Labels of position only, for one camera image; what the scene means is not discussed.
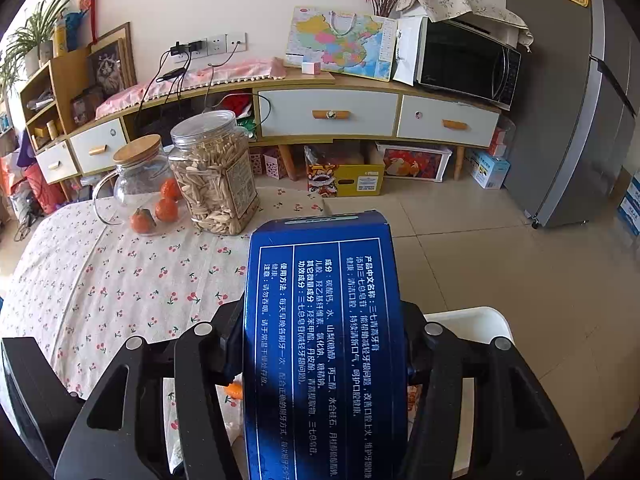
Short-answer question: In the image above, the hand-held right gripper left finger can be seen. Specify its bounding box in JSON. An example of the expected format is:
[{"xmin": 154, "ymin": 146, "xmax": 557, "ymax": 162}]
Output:
[{"xmin": 54, "ymin": 300, "xmax": 247, "ymax": 480}]

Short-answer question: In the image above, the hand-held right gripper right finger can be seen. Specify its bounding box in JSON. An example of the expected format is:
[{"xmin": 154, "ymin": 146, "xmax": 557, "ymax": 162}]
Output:
[{"xmin": 397, "ymin": 302, "xmax": 586, "ymax": 480}]

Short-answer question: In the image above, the blue carton box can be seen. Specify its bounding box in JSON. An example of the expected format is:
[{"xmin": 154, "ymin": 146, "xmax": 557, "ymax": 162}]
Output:
[{"xmin": 242, "ymin": 211, "xmax": 410, "ymax": 480}]

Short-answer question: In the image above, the cherry print tablecloth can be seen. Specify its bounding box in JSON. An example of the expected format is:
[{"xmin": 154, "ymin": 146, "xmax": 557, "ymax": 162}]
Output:
[{"xmin": 0, "ymin": 187, "xmax": 326, "ymax": 480}]

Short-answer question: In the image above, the clear plastic seed jar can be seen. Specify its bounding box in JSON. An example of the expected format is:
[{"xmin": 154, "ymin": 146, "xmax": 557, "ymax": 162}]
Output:
[{"xmin": 167, "ymin": 110, "xmax": 261, "ymax": 237}]

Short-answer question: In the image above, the yellow blue cardboard box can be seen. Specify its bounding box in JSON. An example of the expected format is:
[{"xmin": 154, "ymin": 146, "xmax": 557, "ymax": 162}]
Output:
[{"xmin": 305, "ymin": 145, "xmax": 386, "ymax": 197}]

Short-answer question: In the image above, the white storage box red picture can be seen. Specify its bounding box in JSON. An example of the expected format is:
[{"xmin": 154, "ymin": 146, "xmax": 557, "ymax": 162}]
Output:
[{"xmin": 375, "ymin": 142, "xmax": 453, "ymax": 183}]

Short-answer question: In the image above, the blue white carton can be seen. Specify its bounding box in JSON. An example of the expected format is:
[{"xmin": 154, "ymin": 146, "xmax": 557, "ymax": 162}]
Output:
[
  {"xmin": 469, "ymin": 149, "xmax": 512, "ymax": 190},
  {"xmin": 616, "ymin": 170, "xmax": 640, "ymax": 238}
]

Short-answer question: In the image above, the glass jar with wooden lid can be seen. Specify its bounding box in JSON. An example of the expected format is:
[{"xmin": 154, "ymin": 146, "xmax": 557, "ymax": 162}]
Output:
[{"xmin": 92, "ymin": 134, "xmax": 176, "ymax": 226}]

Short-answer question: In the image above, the red cloth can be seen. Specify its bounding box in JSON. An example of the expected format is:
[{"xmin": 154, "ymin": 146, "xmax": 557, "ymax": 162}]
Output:
[{"xmin": 215, "ymin": 92, "xmax": 256, "ymax": 121}]

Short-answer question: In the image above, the small white drawer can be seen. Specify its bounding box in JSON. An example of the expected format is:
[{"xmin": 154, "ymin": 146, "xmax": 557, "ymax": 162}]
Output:
[{"xmin": 35, "ymin": 140, "xmax": 81, "ymax": 184}]

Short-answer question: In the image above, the white drawer with round lock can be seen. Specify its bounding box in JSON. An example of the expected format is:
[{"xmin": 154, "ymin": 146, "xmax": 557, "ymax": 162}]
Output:
[{"xmin": 67, "ymin": 117, "xmax": 132, "ymax": 176}]

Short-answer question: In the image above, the wide white drawer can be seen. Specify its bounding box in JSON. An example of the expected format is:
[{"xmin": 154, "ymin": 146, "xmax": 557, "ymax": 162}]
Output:
[{"xmin": 257, "ymin": 89, "xmax": 401, "ymax": 139}]

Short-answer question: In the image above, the pink cloth runner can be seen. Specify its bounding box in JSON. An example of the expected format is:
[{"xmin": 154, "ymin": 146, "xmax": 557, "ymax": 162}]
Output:
[{"xmin": 95, "ymin": 56, "xmax": 288, "ymax": 118}]

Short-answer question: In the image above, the long low wooden cabinet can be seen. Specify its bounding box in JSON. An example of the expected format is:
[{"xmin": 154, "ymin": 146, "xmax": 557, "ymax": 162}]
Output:
[{"xmin": 35, "ymin": 72, "xmax": 501, "ymax": 196}]

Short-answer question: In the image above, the dark brown plastic jar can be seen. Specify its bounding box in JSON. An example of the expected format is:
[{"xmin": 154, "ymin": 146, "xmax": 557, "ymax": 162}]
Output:
[{"xmin": 70, "ymin": 87, "xmax": 103, "ymax": 126}]

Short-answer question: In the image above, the grey refrigerator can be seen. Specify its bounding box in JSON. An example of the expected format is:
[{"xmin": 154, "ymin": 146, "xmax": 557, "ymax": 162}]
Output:
[{"xmin": 505, "ymin": 0, "xmax": 637, "ymax": 228}]

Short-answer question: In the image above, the black microwave oven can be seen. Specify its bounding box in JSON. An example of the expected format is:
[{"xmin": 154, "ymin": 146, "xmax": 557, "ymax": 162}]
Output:
[{"xmin": 416, "ymin": 17, "xmax": 522, "ymax": 111}]

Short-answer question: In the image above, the white paper bag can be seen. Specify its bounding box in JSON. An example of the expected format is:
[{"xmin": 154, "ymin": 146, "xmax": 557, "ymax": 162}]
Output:
[{"xmin": 391, "ymin": 16, "xmax": 426, "ymax": 87}]

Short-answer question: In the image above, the framed cat picture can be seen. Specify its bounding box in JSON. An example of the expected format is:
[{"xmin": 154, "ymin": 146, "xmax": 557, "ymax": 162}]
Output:
[{"xmin": 87, "ymin": 22, "xmax": 137, "ymax": 98}]

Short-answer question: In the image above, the tall wooden shelf unit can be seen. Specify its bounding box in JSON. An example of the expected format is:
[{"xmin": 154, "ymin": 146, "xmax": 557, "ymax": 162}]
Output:
[{"xmin": 17, "ymin": 47, "xmax": 93, "ymax": 151}]

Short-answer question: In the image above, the colourful map board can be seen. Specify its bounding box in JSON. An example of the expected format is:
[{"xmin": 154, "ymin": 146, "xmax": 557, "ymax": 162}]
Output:
[{"xmin": 285, "ymin": 6, "xmax": 398, "ymax": 83}]

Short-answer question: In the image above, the green potted plant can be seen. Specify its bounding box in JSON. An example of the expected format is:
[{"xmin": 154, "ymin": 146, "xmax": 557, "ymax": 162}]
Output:
[{"xmin": 0, "ymin": 0, "xmax": 81, "ymax": 91}]

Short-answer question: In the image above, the white drawer with wooden handle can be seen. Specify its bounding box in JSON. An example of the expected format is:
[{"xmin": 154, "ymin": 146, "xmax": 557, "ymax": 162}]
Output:
[{"xmin": 397, "ymin": 94, "xmax": 501, "ymax": 148}]

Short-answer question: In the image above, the black power cable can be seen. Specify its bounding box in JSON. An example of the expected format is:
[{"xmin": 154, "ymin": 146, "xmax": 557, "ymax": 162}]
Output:
[{"xmin": 135, "ymin": 40, "xmax": 201, "ymax": 126}]

